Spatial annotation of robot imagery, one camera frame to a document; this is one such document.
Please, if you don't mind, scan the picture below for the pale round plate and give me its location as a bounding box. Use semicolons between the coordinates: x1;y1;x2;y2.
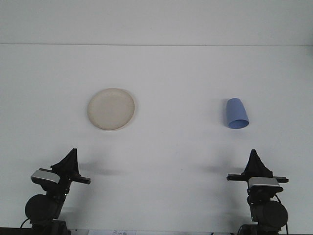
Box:
87;87;136;131

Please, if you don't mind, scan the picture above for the white printed paper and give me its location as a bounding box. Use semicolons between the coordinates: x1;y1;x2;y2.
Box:
87;229;137;235

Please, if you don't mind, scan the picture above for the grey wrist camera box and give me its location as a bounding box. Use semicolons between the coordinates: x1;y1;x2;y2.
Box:
30;169;61;185
247;177;281;189

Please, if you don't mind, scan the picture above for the pale blue cup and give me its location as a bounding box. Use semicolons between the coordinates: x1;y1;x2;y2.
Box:
225;97;250;129

